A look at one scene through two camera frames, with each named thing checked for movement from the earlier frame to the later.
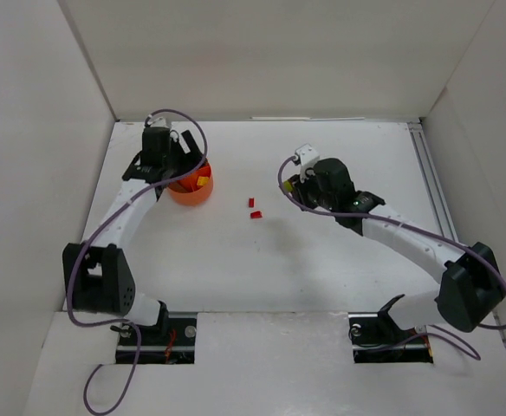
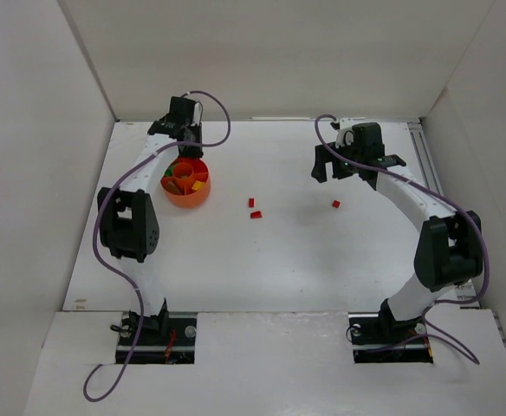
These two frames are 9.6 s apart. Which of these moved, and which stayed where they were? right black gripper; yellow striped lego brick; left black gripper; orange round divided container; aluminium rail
Moved: left black gripper; right black gripper; yellow striped lego brick
Stayed: aluminium rail; orange round divided container
